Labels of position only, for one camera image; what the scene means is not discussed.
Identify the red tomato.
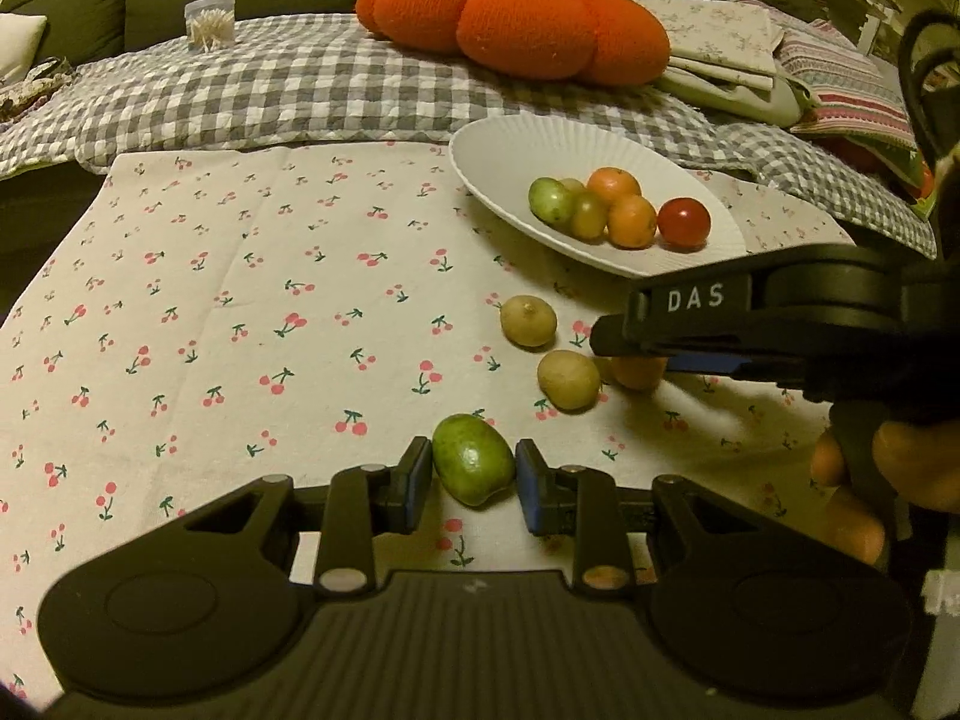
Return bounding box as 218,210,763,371
657,197,711,249

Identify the cherry print tablecloth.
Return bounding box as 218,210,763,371
0,139,938,710

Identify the purple floral cloth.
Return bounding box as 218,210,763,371
0,60,76,121

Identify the striped pillow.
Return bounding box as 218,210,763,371
776,19,938,218

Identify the grey checked blanket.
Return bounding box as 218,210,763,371
0,11,938,260

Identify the clear toothpick box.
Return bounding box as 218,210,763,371
184,0,236,52

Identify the white pillow with dark print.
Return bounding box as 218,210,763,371
0,11,47,83

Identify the white ribbed plate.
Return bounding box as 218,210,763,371
448,114,747,278

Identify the orange tangerine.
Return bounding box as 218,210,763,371
609,354,668,392
586,166,643,203
607,194,659,250

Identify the orange pumpkin cushion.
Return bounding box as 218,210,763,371
354,0,671,83

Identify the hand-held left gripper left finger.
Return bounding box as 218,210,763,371
120,436,436,595

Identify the yellow-green tomato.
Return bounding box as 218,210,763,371
568,191,609,240

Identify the green oval fruit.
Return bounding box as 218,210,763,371
528,177,577,226
432,413,515,507

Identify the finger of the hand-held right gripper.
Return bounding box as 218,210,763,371
590,313,807,382

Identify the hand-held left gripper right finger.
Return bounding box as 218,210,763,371
514,439,826,595

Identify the person's right hand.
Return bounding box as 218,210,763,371
811,420,960,565

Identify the folded beige floral cloth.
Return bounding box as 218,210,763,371
637,0,818,128

